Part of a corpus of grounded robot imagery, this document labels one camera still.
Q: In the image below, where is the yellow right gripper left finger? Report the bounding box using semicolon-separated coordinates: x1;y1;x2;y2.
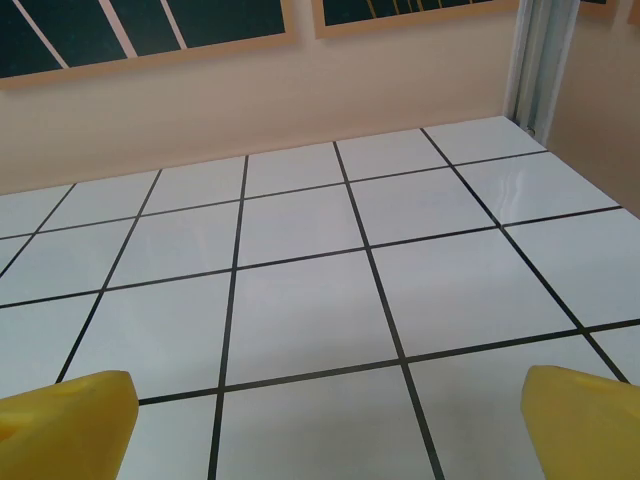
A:
0;369;140;480

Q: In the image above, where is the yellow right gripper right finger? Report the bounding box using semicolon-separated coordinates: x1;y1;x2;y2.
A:
519;364;640;480

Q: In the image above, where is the aluminium corner post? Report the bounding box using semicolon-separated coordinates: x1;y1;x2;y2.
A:
507;0;577;139

